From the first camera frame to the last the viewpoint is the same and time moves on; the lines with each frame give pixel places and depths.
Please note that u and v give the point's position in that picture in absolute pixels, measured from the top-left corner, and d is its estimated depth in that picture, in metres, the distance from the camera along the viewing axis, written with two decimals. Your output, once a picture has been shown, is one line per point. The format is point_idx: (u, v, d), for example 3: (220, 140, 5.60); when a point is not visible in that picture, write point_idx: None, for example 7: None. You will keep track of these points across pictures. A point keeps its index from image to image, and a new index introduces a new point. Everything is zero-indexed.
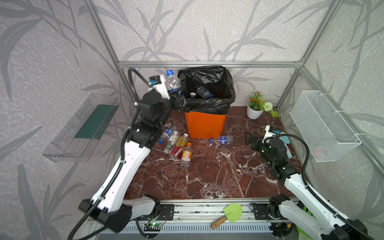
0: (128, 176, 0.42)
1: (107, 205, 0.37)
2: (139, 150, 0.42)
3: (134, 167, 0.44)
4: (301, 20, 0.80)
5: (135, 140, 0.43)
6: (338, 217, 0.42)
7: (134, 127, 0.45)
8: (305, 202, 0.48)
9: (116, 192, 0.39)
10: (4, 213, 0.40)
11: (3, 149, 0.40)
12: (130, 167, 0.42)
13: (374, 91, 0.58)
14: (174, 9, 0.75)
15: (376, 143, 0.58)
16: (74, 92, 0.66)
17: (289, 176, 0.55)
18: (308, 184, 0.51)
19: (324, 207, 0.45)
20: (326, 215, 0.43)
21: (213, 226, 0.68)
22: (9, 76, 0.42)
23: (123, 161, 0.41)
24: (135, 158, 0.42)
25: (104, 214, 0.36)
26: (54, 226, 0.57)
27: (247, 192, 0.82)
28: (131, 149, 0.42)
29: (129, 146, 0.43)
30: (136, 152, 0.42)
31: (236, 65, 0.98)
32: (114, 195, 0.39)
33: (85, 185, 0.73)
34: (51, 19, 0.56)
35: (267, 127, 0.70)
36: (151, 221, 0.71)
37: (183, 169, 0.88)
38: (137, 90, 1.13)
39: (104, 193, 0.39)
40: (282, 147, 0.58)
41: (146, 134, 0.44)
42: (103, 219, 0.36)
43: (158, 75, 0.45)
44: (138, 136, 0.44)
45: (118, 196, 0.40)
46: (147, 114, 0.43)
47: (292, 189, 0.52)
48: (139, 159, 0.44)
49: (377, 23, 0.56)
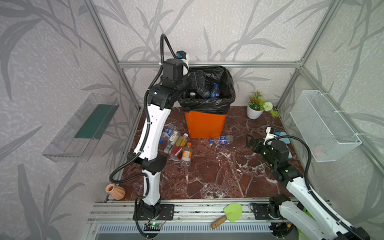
0: (156, 133, 0.49)
1: (147, 154, 0.48)
2: (160, 112, 0.47)
3: (160, 125, 0.49)
4: (301, 20, 0.80)
5: (155, 102, 0.47)
6: (341, 224, 0.42)
7: (153, 90, 0.47)
8: (307, 207, 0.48)
9: (150, 146, 0.48)
10: (5, 213, 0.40)
11: (3, 149, 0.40)
12: (156, 127, 0.47)
13: (374, 91, 0.58)
14: (174, 9, 0.75)
15: (376, 143, 0.58)
16: (74, 92, 0.66)
17: (293, 179, 0.54)
18: (311, 189, 0.51)
19: (327, 213, 0.44)
20: (329, 222, 0.43)
21: (213, 226, 0.68)
22: (9, 76, 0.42)
23: (149, 122, 0.48)
24: (158, 118, 0.47)
25: (146, 161, 0.48)
26: (54, 226, 0.57)
27: (247, 192, 0.82)
28: (154, 112, 0.47)
29: (151, 109, 0.47)
30: (158, 113, 0.47)
31: (236, 65, 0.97)
32: (150, 148, 0.48)
33: (86, 185, 0.74)
34: (51, 19, 0.56)
35: (267, 128, 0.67)
36: (151, 221, 0.71)
37: (183, 169, 0.88)
38: (137, 90, 1.13)
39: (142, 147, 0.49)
40: (285, 149, 0.57)
41: (164, 94, 0.46)
42: (146, 165, 0.58)
43: (185, 53, 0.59)
44: (158, 97, 0.46)
45: (153, 147, 0.49)
46: (169, 74, 0.48)
47: (294, 193, 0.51)
48: (162, 120, 0.49)
49: (377, 23, 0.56)
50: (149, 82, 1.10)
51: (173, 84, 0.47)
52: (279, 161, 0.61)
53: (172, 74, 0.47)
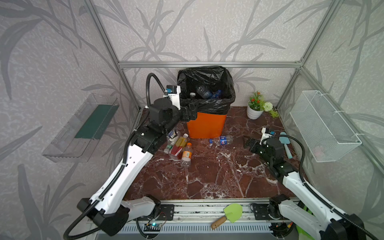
0: (127, 181, 0.42)
1: (104, 206, 0.37)
2: (142, 155, 0.43)
3: (135, 170, 0.44)
4: (301, 20, 0.80)
5: (139, 144, 0.43)
6: (334, 211, 0.43)
7: (139, 131, 0.45)
8: (303, 199, 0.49)
9: (114, 195, 0.39)
10: (4, 213, 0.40)
11: (3, 150, 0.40)
12: (130, 171, 0.42)
13: (374, 91, 0.58)
14: (174, 9, 0.75)
15: (376, 143, 0.58)
16: (74, 92, 0.66)
17: (287, 174, 0.56)
18: (305, 181, 0.52)
19: (320, 202, 0.46)
20: (323, 210, 0.44)
21: (213, 226, 0.68)
22: (9, 76, 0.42)
23: (124, 164, 0.41)
24: (136, 161, 0.42)
25: (99, 217, 0.36)
26: (54, 227, 0.57)
27: (247, 192, 0.82)
28: (134, 154, 0.42)
29: (132, 150, 0.43)
30: (138, 155, 0.42)
31: (236, 65, 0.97)
32: (112, 197, 0.38)
33: (85, 185, 0.73)
34: (51, 20, 0.56)
35: (263, 129, 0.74)
36: (151, 221, 0.71)
37: (183, 169, 0.88)
38: (137, 90, 1.13)
39: (103, 195, 0.38)
40: (279, 146, 0.60)
41: (150, 138, 0.43)
42: (98, 222, 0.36)
43: (175, 86, 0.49)
44: (143, 140, 0.43)
45: (116, 198, 0.40)
46: (155, 118, 0.46)
47: (291, 187, 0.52)
48: (140, 164, 0.45)
49: (377, 23, 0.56)
50: (149, 82, 1.10)
51: (160, 127, 0.49)
52: (274, 158, 0.63)
53: (158, 118, 0.46)
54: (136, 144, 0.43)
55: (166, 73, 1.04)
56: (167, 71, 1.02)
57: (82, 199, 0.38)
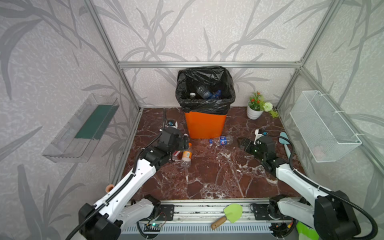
0: (132, 191, 0.47)
1: (108, 211, 0.39)
2: (149, 168, 0.50)
3: (141, 184, 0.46)
4: (301, 20, 0.80)
5: (148, 159, 0.50)
6: (320, 190, 0.45)
7: (148, 148, 0.53)
8: (295, 186, 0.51)
9: (119, 202, 0.42)
10: (4, 213, 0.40)
11: (3, 150, 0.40)
12: (137, 181, 0.47)
13: (374, 91, 0.58)
14: (174, 9, 0.75)
15: (376, 143, 0.58)
16: (74, 92, 0.66)
17: (279, 166, 0.60)
18: (294, 168, 0.56)
19: (308, 184, 0.48)
20: (311, 191, 0.46)
21: (213, 226, 0.68)
22: (9, 76, 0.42)
23: (133, 174, 0.46)
24: (144, 174, 0.49)
25: (101, 222, 0.37)
26: (54, 227, 0.57)
27: (247, 192, 0.82)
28: (142, 166, 0.48)
29: (141, 163, 0.49)
30: (145, 168, 0.48)
31: (236, 65, 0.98)
32: (117, 203, 0.41)
33: (85, 185, 0.73)
34: (51, 20, 0.56)
35: (257, 131, 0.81)
36: (151, 221, 0.71)
37: (183, 169, 0.88)
38: (137, 90, 1.13)
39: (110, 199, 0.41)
40: (271, 142, 0.65)
41: (158, 155, 0.51)
42: (99, 228, 0.38)
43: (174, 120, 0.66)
44: (150, 157, 0.51)
45: (119, 206, 0.43)
46: (166, 139, 0.56)
47: (282, 177, 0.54)
48: (147, 176, 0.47)
49: (377, 24, 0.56)
50: (149, 82, 1.10)
51: (168, 147, 0.57)
52: (267, 153, 0.68)
53: (168, 139, 0.56)
54: (144, 159, 0.50)
55: (166, 73, 1.04)
56: (167, 71, 1.02)
57: (84, 204, 0.40)
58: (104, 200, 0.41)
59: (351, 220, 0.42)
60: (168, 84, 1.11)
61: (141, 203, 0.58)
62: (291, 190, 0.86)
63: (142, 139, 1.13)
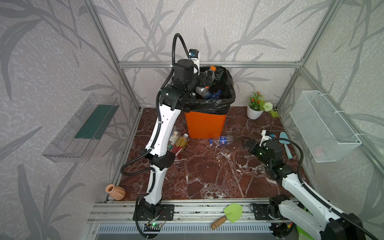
0: (167, 131, 0.52)
1: (157, 152, 0.51)
2: (172, 112, 0.49)
3: (171, 123, 0.52)
4: (301, 20, 0.80)
5: (167, 103, 0.48)
6: (332, 211, 0.43)
7: (164, 91, 0.48)
8: (303, 202, 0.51)
9: (161, 144, 0.51)
10: (4, 213, 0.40)
11: (3, 150, 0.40)
12: (167, 124, 0.50)
13: (374, 91, 0.58)
14: (174, 9, 0.75)
15: (376, 143, 0.58)
16: (74, 92, 0.66)
17: (286, 176, 0.57)
18: (303, 181, 0.53)
19: (319, 203, 0.46)
20: (322, 210, 0.44)
21: (213, 226, 0.68)
22: (9, 76, 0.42)
23: (160, 121, 0.50)
24: (171, 116, 0.50)
25: (156, 158, 0.50)
26: (55, 227, 0.57)
27: (247, 192, 0.82)
28: (165, 111, 0.49)
29: (163, 109, 0.49)
30: (168, 112, 0.49)
31: (236, 65, 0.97)
32: (160, 145, 0.51)
33: (86, 185, 0.74)
34: (51, 20, 0.56)
35: (264, 131, 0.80)
36: (151, 221, 0.71)
37: (183, 169, 0.88)
38: (137, 90, 1.13)
39: (153, 144, 0.51)
40: (278, 149, 0.61)
41: (175, 95, 0.47)
42: (156, 161, 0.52)
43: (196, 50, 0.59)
44: (169, 98, 0.48)
45: (163, 145, 0.52)
46: (180, 76, 0.48)
47: (291, 190, 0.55)
48: (173, 118, 0.52)
49: (377, 23, 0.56)
50: (149, 82, 1.10)
51: (184, 86, 0.51)
52: (274, 161, 0.65)
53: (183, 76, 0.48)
54: (164, 105, 0.49)
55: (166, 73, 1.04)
56: (167, 71, 1.03)
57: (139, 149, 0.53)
58: (150, 145, 0.51)
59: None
60: None
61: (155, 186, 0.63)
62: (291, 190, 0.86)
63: (142, 138, 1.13)
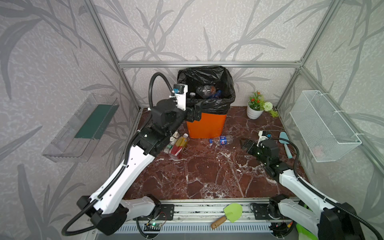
0: (127, 181, 0.42)
1: (102, 207, 0.37)
2: (143, 157, 0.42)
3: (135, 173, 0.43)
4: (301, 20, 0.80)
5: (142, 146, 0.43)
6: (326, 201, 0.44)
7: (143, 132, 0.44)
8: (299, 195, 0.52)
9: (112, 196, 0.39)
10: (4, 213, 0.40)
11: (3, 149, 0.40)
12: (130, 172, 0.41)
13: (374, 91, 0.58)
14: (174, 9, 0.75)
15: (376, 143, 0.58)
16: (74, 92, 0.66)
17: (282, 172, 0.59)
18: (299, 176, 0.55)
19: (314, 194, 0.47)
20: (317, 201, 0.45)
21: (213, 226, 0.68)
22: (9, 76, 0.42)
23: (125, 165, 0.41)
24: (137, 164, 0.42)
25: (97, 215, 0.36)
26: (54, 226, 0.57)
27: (247, 192, 0.82)
28: (136, 155, 0.42)
29: (134, 152, 0.42)
30: (137, 159, 0.42)
31: (236, 65, 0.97)
32: (109, 198, 0.38)
33: (85, 185, 0.73)
34: (51, 20, 0.56)
35: (261, 132, 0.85)
36: (151, 221, 0.71)
37: (183, 169, 0.88)
38: (137, 90, 1.13)
39: (102, 194, 0.39)
40: (274, 146, 0.63)
41: (152, 140, 0.43)
42: (95, 220, 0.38)
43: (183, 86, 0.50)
44: (146, 141, 0.43)
45: (113, 200, 0.39)
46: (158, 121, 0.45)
47: (287, 184, 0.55)
48: (141, 166, 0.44)
49: (377, 23, 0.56)
50: (149, 82, 1.10)
51: (163, 130, 0.46)
52: (271, 158, 0.66)
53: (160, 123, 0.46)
54: (138, 146, 0.43)
55: (166, 73, 1.04)
56: (167, 71, 1.02)
57: (82, 197, 0.39)
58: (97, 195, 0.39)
59: (357, 233, 0.42)
60: (168, 84, 1.11)
61: (145, 199, 0.59)
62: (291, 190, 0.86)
63: None
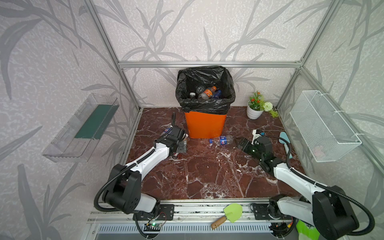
0: (154, 161, 0.54)
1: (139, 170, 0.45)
2: (164, 149, 0.59)
3: (159, 158, 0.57)
4: (301, 20, 0.80)
5: (162, 143, 0.59)
6: (317, 186, 0.46)
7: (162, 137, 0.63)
8: (293, 185, 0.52)
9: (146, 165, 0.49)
10: (4, 213, 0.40)
11: (3, 149, 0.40)
12: (157, 154, 0.55)
13: (374, 91, 0.58)
14: (174, 9, 0.75)
15: (376, 143, 0.58)
16: (74, 92, 0.66)
17: (276, 165, 0.61)
18: (291, 167, 0.57)
19: (305, 181, 0.49)
20: (308, 187, 0.47)
21: (213, 226, 0.68)
22: (9, 76, 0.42)
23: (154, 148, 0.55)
24: (161, 151, 0.58)
25: (133, 176, 0.43)
26: (54, 226, 0.57)
27: (247, 192, 0.82)
28: (160, 146, 0.58)
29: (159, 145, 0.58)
30: (162, 146, 0.58)
31: (236, 65, 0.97)
32: (144, 166, 0.48)
33: (85, 185, 0.73)
34: (50, 20, 0.56)
35: (253, 130, 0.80)
36: (151, 221, 0.71)
37: (183, 169, 0.88)
38: (137, 90, 1.13)
39: (139, 162, 0.48)
40: (268, 142, 0.66)
41: (169, 143, 0.61)
42: (132, 180, 0.43)
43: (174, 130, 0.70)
44: (164, 142, 0.60)
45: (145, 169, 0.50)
46: (175, 132, 0.69)
47: (281, 176, 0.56)
48: (163, 154, 0.60)
49: (377, 23, 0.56)
50: (149, 82, 1.10)
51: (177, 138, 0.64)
52: (265, 154, 0.68)
53: (177, 132, 0.69)
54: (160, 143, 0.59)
55: (166, 73, 1.04)
56: (167, 71, 1.02)
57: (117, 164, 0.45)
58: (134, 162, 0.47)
59: (349, 214, 0.43)
60: (168, 84, 1.11)
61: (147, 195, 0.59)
62: (291, 191, 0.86)
63: (142, 138, 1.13)
